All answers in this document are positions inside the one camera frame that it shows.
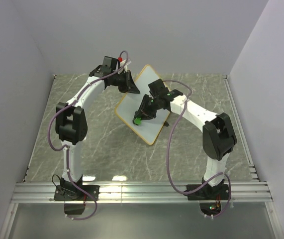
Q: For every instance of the aluminium rail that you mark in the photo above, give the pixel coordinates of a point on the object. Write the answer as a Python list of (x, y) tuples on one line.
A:
[(40, 125), (252, 168), (133, 193)]

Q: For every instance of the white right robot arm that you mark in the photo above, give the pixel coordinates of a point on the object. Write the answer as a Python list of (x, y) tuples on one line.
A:
[(218, 136)]

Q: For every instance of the green bone-shaped eraser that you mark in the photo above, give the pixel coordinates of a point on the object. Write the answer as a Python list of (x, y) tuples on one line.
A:
[(137, 121)]

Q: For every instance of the aluminium right side rail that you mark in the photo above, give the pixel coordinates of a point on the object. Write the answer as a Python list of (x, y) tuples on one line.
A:
[(252, 168)]

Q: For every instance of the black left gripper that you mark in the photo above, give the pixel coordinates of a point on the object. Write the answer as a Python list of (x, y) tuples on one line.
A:
[(130, 86)]

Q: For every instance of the aluminium front rail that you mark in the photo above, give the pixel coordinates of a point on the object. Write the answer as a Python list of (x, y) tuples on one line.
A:
[(133, 193)]

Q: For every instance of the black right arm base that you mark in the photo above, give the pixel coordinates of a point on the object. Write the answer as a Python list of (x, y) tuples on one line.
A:
[(219, 192)]

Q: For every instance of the aluminium left side rail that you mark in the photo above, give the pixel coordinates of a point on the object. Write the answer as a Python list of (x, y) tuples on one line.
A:
[(40, 125)]

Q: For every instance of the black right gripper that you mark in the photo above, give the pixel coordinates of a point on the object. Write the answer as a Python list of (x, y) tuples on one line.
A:
[(142, 112)]

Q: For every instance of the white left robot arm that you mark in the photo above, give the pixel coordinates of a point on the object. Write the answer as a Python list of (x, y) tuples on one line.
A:
[(70, 119)]

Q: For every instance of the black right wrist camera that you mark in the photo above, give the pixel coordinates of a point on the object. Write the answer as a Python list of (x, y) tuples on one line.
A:
[(158, 88)]

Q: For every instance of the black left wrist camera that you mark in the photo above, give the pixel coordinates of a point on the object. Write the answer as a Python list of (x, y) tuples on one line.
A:
[(110, 63)]

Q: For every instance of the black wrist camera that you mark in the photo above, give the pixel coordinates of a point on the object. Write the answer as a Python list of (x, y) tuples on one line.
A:
[(158, 88), (110, 63)]

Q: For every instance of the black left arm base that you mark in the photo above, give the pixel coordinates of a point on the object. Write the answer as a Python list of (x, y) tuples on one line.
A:
[(66, 191)]

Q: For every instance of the yellow framed whiteboard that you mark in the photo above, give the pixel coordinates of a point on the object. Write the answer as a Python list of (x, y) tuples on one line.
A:
[(148, 130)]

